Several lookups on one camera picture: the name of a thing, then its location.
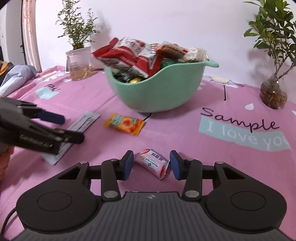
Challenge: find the light blue folded cloth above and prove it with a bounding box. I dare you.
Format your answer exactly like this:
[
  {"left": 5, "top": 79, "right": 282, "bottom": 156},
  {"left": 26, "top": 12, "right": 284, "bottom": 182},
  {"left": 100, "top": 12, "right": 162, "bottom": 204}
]
[{"left": 0, "top": 65, "right": 37, "bottom": 97}]

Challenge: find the white sachet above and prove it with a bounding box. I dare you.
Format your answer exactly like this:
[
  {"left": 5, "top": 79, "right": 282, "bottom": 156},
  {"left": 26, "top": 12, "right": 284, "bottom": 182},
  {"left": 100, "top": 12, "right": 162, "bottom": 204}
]
[{"left": 42, "top": 111, "right": 100, "bottom": 165}]

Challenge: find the thin plant in clear cup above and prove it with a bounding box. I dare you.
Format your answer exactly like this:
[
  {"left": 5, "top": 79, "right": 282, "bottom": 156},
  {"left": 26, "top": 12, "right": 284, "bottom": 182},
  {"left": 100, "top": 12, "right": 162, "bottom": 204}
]
[{"left": 57, "top": 0, "right": 96, "bottom": 81}]

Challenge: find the pink white small candy packet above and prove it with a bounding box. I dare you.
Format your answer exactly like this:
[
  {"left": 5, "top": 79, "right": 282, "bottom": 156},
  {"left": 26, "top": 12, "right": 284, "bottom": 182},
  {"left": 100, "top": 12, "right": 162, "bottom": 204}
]
[{"left": 135, "top": 148, "right": 170, "bottom": 180}]

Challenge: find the green snack bag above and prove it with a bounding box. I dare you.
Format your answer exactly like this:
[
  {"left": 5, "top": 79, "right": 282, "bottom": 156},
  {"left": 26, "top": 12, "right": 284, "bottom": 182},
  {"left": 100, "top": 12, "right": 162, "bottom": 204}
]
[{"left": 161, "top": 58, "right": 185, "bottom": 69}]

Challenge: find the leafy plant in glass vase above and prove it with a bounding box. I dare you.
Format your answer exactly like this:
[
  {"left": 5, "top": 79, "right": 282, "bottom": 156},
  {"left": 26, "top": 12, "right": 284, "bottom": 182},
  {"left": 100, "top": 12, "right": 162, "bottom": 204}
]
[{"left": 243, "top": 0, "right": 295, "bottom": 109}]

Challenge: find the orange yellow small packet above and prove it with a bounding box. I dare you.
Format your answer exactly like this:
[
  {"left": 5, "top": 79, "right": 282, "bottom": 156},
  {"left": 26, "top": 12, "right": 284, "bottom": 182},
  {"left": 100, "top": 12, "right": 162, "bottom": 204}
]
[{"left": 104, "top": 113, "right": 145, "bottom": 136}]

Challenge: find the person left hand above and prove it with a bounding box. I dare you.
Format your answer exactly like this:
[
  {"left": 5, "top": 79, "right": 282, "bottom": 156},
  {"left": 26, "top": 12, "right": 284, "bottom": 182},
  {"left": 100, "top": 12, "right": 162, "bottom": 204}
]
[{"left": 0, "top": 146, "right": 14, "bottom": 180}]

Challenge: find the red biscuit packet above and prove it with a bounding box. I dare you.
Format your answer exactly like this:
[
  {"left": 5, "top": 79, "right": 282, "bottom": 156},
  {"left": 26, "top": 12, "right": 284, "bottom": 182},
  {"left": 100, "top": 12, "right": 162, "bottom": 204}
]
[{"left": 156, "top": 41, "right": 188, "bottom": 59}]

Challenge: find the black cable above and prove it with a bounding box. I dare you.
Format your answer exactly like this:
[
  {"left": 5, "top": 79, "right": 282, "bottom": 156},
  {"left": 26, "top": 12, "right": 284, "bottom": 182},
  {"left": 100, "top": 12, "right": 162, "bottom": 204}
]
[{"left": 0, "top": 207, "right": 18, "bottom": 237}]

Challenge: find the clear nougat packet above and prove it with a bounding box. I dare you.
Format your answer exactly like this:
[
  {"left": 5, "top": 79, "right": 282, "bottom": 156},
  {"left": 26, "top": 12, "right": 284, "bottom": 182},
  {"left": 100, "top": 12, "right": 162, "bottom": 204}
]
[{"left": 183, "top": 47, "right": 208, "bottom": 62}]

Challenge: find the red white candy bag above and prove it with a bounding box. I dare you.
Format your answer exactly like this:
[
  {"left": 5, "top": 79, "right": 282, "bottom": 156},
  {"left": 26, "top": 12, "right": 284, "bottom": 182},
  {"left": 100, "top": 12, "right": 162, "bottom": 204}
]
[{"left": 92, "top": 37, "right": 162, "bottom": 78}]

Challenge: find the pink printed tablecloth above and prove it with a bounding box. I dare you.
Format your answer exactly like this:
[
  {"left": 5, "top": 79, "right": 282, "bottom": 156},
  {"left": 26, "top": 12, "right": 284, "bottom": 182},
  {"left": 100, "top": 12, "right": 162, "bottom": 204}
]
[{"left": 1, "top": 71, "right": 295, "bottom": 238}]

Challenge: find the pink patterned curtain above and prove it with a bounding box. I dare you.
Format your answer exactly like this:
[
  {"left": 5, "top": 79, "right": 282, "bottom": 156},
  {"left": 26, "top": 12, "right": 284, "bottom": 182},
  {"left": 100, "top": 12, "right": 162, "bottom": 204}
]
[{"left": 21, "top": 0, "right": 42, "bottom": 73}]

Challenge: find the green plastic bowl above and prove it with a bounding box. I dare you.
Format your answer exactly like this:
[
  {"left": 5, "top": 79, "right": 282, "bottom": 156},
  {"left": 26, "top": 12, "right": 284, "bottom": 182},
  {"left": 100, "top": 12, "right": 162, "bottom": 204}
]
[{"left": 104, "top": 59, "right": 219, "bottom": 113}]

